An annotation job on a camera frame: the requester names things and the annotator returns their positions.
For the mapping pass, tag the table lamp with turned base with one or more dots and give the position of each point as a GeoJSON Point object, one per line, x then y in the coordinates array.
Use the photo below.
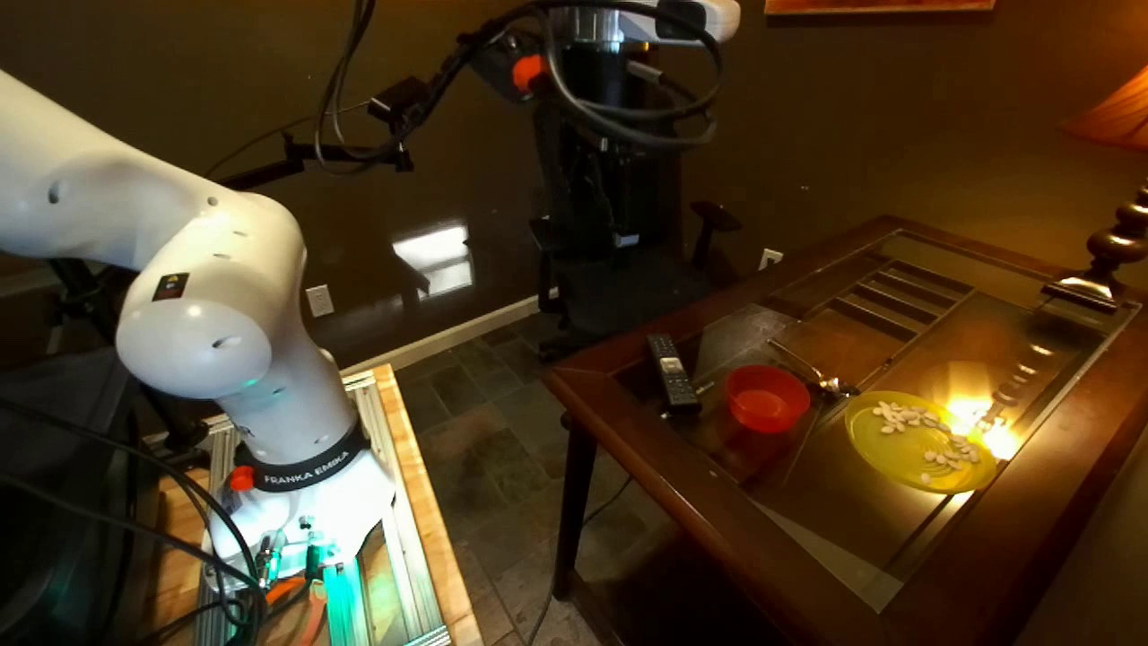
{"type": "Point", "coordinates": [1116, 246]}

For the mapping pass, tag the dark equipment case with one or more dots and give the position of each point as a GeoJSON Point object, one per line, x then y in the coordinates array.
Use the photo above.
{"type": "Point", "coordinates": [59, 514]}

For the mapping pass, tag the small black camera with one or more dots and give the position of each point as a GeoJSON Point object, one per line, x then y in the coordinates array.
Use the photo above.
{"type": "Point", "coordinates": [400, 103]}

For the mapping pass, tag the red plastic bowl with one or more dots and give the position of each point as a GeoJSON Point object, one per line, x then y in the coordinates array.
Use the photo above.
{"type": "Point", "coordinates": [768, 402]}

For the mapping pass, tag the white wall outlet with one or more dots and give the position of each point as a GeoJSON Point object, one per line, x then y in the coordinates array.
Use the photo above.
{"type": "Point", "coordinates": [774, 257]}
{"type": "Point", "coordinates": [321, 300]}

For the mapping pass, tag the small black bottle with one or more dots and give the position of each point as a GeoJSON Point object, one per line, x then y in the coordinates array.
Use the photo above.
{"type": "Point", "coordinates": [671, 374]}

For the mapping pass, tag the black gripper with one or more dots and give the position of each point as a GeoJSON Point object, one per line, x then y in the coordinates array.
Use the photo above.
{"type": "Point", "coordinates": [610, 77]}

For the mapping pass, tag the dark wooden glass-top table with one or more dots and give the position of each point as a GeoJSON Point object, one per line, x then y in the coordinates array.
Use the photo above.
{"type": "Point", "coordinates": [670, 478]}

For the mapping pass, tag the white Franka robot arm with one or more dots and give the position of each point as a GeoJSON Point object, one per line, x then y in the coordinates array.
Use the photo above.
{"type": "Point", "coordinates": [202, 300]}

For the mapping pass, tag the wooden robot mounting stand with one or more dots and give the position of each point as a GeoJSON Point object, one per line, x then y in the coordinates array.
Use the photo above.
{"type": "Point", "coordinates": [419, 503]}

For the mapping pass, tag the yellow patterned plate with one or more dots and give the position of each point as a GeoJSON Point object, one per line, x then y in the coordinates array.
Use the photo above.
{"type": "Point", "coordinates": [908, 452]}

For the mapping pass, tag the small shiny metal object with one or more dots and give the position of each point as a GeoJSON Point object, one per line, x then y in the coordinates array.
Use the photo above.
{"type": "Point", "coordinates": [831, 386]}

